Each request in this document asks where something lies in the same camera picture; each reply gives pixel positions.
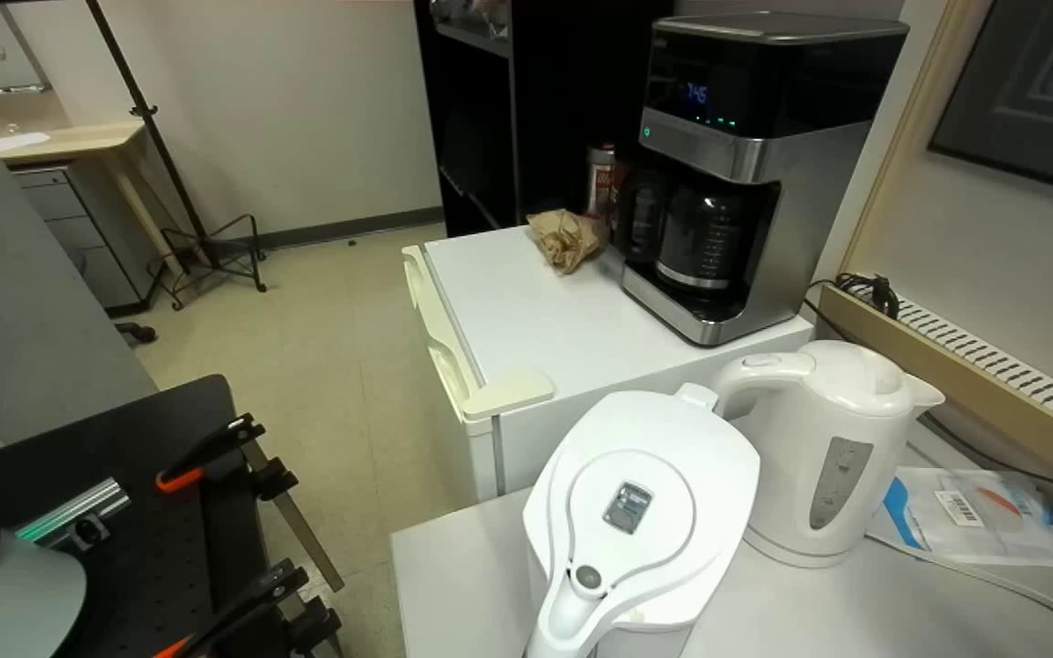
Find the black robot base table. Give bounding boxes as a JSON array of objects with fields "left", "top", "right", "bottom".
[{"left": 0, "top": 375, "right": 263, "bottom": 658}]

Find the black silver coffeemaker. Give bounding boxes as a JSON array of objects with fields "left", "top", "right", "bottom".
[{"left": 616, "top": 12, "right": 905, "bottom": 347}]

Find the white mini fridge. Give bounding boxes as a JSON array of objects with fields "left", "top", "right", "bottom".
[{"left": 400, "top": 227, "right": 812, "bottom": 503}]

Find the brown jar behind bag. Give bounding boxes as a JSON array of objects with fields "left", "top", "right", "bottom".
[{"left": 588, "top": 143, "right": 616, "bottom": 215}]

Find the glass coffee carafe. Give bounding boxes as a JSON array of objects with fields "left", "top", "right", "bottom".
[{"left": 656, "top": 185, "right": 749, "bottom": 292}]

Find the white water filter pitcher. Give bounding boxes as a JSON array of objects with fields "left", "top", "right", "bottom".
[{"left": 521, "top": 382, "right": 759, "bottom": 658}]

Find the black shelving unit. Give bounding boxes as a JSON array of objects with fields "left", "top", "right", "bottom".
[{"left": 413, "top": 0, "right": 671, "bottom": 238}]

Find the white electric kettle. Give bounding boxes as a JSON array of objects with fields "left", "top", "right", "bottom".
[{"left": 711, "top": 341, "right": 941, "bottom": 567}]

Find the upper orange black clamp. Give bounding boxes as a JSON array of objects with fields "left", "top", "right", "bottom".
[{"left": 153, "top": 411, "right": 263, "bottom": 494}]

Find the orange black clamp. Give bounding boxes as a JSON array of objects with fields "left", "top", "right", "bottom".
[
  {"left": 153, "top": 558, "right": 307, "bottom": 658},
  {"left": 153, "top": 411, "right": 263, "bottom": 494}
]

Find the black tripod stand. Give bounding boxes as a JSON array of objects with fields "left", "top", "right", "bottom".
[{"left": 82, "top": 0, "right": 265, "bottom": 312}]

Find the lower orange black clamp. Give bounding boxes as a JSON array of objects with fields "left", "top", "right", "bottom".
[{"left": 153, "top": 558, "right": 307, "bottom": 658}]

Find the grey filing cabinet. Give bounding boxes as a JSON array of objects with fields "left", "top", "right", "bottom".
[{"left": 14, "top": 163, "right": 159, "bottom": 314}]

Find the white baseboard heater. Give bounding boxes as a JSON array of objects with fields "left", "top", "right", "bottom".
[{"left": 818, "top": 286, "right": 1053, "bottom": 470}]

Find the blue white plastic packet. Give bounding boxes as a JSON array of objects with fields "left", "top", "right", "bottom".
[{"left": 873, "top": 467, "right": 1053, "bottom": 567}]

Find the wooden desk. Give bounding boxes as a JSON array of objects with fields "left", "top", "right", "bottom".
[{"left": 0, "top": 119, "right": 181, "bottom": 286}]

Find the dark framed picture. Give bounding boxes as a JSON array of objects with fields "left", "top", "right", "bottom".
[{"left": 932, "top": 0, "right": 1053, "bottom": 182}]

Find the black cable bundle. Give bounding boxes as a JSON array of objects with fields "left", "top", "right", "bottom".
[{"left": 832, "top": 271, "right": 904, "bottom": 322}]

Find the grey kettle power cable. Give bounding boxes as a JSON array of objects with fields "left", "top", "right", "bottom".
[{"left": 860, "top": 528, "right": 1053, "bottom": 655}]

